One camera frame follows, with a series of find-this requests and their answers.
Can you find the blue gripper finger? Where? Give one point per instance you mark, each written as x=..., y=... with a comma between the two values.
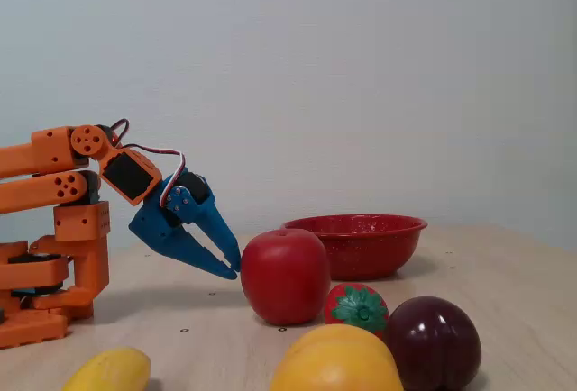
x=216, y=233
x=203, y=258

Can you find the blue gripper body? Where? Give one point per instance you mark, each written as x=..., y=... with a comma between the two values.
x=159, y=228

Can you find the yellow toy banana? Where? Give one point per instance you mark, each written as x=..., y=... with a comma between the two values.
x=112, y=370

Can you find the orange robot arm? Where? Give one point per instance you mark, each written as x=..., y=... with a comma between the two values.
x=83, y=251

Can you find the red speckled enamel bowl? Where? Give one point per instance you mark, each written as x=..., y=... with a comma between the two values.
x=374, y=247

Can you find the red toy apple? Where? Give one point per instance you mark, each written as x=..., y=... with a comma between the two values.
x=284, y=274

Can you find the red toy strawberry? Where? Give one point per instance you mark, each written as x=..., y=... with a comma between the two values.
x=358, y=307

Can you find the yellow orange toy peach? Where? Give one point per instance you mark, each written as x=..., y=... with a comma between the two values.
x=336, y=359

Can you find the dark purple toy plum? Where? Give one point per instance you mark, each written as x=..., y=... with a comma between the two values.
x=433, y=341

